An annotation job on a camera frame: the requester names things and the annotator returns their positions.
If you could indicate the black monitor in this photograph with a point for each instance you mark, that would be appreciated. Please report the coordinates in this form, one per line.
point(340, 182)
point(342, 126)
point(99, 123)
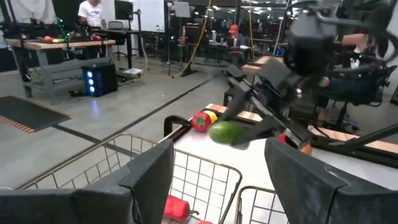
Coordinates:
point(123, 9)

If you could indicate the red chili pepper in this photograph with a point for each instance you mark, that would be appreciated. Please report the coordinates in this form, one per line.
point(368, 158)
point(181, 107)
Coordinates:
point(176, 208)

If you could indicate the green cucumber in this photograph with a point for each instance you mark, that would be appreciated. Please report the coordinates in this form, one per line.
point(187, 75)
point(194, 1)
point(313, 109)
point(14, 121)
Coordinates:
point(225, 132)

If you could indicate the black computer tower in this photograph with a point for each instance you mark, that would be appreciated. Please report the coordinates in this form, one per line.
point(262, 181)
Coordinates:
point(104, 79)

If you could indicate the wood-topped workbench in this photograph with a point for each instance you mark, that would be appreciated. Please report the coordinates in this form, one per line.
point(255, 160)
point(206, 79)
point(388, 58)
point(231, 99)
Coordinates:
point(77, 44)

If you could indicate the white cloth cover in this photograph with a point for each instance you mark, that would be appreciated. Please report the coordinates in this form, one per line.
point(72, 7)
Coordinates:
point(31, 11)

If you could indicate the person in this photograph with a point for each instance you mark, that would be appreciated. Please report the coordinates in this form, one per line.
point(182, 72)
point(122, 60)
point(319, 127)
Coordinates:
point(354, 39)
point(91, 14)
point(234, 29)

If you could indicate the black office chair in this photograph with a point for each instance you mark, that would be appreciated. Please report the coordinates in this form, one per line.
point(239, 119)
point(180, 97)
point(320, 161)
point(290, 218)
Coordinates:
point(343, 115)

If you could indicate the grey office chair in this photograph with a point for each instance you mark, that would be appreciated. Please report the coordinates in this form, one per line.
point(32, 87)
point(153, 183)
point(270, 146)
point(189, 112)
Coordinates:
point(115, 26)

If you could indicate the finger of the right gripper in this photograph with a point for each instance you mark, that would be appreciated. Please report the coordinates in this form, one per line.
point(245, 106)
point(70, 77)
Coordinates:
point(237, 101)
point(267, 129)

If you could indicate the red bell pepper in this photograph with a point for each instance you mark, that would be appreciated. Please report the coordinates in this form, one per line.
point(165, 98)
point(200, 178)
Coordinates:
point(205, 222)

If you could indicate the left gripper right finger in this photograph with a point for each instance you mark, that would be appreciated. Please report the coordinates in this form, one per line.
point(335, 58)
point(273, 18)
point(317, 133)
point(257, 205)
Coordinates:
point(326, 199)

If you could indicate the yellow lemon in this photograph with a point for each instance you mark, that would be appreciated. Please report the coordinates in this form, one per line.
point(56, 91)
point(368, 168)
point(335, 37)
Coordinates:
point(213, 115)

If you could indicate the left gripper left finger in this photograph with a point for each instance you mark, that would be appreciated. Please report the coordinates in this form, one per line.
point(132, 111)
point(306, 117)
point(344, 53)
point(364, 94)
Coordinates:
point(93, 205)

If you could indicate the whiteboard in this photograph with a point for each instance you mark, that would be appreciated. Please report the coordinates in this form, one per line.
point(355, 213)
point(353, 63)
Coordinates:
point(149, 15)

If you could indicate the grey panel on stand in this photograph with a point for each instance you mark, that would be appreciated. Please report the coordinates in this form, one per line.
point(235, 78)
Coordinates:
point(182, 9)

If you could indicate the small red object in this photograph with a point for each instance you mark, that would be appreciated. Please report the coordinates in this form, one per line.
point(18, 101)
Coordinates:
point(282, 139)

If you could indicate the red fruit with green calyx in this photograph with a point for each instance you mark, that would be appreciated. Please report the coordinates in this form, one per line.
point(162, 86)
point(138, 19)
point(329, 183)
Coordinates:
point(200, 123)

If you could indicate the black floor mat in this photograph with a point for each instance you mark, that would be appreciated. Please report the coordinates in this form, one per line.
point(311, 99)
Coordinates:
point(28, 112)

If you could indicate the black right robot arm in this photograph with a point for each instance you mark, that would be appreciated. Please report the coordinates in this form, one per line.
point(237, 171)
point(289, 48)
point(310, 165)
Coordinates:
point(311, 40)

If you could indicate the orange fruit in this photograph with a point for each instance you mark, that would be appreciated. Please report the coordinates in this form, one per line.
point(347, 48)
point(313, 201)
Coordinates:
point(307, 150)

